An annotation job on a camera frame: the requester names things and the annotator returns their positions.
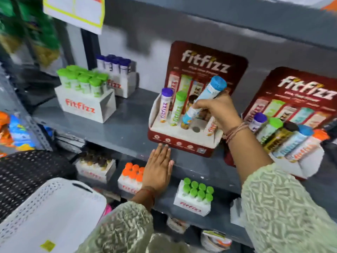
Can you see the group of orange cap tubes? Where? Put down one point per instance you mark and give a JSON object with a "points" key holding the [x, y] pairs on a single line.
{"points": [[133, 171]]}

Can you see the group of green cap tubes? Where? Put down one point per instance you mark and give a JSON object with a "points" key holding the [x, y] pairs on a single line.
{"points": [[84, 80], [197, 191]]}

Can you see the person's left thumb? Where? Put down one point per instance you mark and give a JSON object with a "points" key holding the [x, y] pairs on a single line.
{"points": [[171, 168]]}

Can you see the person's right forearm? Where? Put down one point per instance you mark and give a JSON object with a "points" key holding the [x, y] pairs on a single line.
{"points": [[273, 202]]}

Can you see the white cardboard tube box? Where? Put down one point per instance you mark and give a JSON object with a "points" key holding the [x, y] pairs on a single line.
{"points": [[81, 107], [237, 213], [191, 206], [127, 185], [123, 85], [94, 173]]}

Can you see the yellow sticker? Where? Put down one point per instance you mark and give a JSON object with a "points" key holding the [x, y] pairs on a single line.
{"points": [[47, 246]]}

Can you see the white printed packet green band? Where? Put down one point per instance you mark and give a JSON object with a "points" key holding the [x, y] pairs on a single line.
{"points": [[216, 241]]}

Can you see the black perforated plastic basket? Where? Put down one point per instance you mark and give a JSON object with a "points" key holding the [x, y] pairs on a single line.
{"points": [[31, 171]]}

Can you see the group of purple cap tubes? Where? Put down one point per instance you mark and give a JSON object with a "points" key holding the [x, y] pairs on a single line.
{"points": [[115, 64]]}

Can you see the person's right hand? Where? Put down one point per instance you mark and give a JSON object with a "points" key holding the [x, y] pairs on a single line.
{"points": [[222, 111]]}

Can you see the white perforated plastic basket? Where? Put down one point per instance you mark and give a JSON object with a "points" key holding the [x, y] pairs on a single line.
{"points": [[55, 216]]}

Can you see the orange and blue snack packets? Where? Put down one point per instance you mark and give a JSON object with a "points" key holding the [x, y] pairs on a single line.
{"points": [[15, 134]]}

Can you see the green cap tablet tube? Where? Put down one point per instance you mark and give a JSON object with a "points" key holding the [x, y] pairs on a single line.
{"points": [[270, 129], [178, 109]]}

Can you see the red cardboard display stand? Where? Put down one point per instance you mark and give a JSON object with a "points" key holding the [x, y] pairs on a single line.
{"points": [[192, 63], [302, 89]]}

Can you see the person's left forearm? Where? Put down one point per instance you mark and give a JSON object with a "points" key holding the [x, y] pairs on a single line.
{"points": [[123, 229]]}

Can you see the purple cap tablet tube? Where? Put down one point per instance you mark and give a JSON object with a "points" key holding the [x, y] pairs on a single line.
{"points": [[165, 105], [258, 121]]}

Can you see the hanging green snack packets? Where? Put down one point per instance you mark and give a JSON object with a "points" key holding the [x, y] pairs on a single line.
{"points": [[39, 36]]}

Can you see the person's right thumb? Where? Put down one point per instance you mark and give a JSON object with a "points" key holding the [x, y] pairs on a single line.
{"points": [[201, 103]]}

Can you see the person's left hand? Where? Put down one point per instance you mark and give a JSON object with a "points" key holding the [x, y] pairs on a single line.
{"points": [[156, 171]]}

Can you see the orange cap tablet tube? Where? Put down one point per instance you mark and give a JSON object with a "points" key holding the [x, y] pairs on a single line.
{"points": [[211, 127], [306, 148]]}

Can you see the blue cap tablet tube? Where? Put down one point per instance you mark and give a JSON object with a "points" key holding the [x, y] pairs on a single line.
{"points": [[293, 142], [210, 92]]}

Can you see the grey metal shelf rack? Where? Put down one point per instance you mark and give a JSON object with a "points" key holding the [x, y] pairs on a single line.
{"points": [[118, 123]]}

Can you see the white paper sign yellow border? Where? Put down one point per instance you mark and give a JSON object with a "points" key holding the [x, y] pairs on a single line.
{"points": [[76, 13]]}

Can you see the group of brown cap tubes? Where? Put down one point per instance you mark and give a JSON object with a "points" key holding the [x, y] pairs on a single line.
{"points": [[94, 159]]}

